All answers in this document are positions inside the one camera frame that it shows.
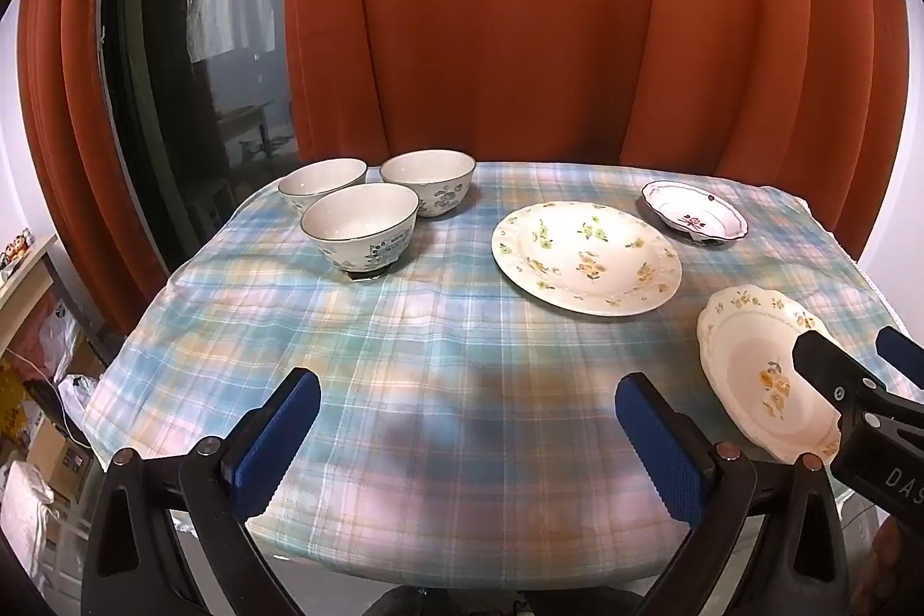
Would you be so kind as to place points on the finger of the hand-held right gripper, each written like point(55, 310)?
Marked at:
point(902, 352)
point(826, 367)

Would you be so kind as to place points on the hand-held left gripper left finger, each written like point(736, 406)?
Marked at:
point(278, 435)

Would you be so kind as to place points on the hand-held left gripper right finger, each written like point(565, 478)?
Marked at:
point(660, 450)

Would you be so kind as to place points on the scalloped plate with yellow flowers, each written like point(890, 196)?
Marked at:
point(747, 363)

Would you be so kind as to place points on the large round floral plate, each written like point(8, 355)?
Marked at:
point(585, 259)

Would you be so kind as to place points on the small red-rimmed plate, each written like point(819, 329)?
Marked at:
point(693, 208)

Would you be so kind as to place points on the white bowl with blue flowers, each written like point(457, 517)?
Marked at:
point(317, 179)
point(429, 172)
point(357, 219)

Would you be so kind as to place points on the person's right hand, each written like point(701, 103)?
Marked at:
point(891, 569)

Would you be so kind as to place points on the plaid tablecloth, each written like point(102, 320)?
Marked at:
point(447, 356)

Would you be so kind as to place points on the cardboard box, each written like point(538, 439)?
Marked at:
point(61, 454)

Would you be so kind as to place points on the pink and white plastic bag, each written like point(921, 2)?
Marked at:
point(50, 334)

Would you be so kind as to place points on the large white sack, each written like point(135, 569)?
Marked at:
point(25, 515)

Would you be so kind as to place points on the yellow bag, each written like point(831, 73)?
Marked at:
point(11, 403)

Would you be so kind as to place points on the wooden shelf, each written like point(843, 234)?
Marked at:
point(25, 269)

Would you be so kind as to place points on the small wooden table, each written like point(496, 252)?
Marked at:
point(249, 118)

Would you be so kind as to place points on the glass window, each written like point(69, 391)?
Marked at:
point(159, 103)

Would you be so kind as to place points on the narrow orange curtain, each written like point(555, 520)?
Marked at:
point(68, 118)

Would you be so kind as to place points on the wide orange curtain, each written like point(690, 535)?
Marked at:
point(505, 10)

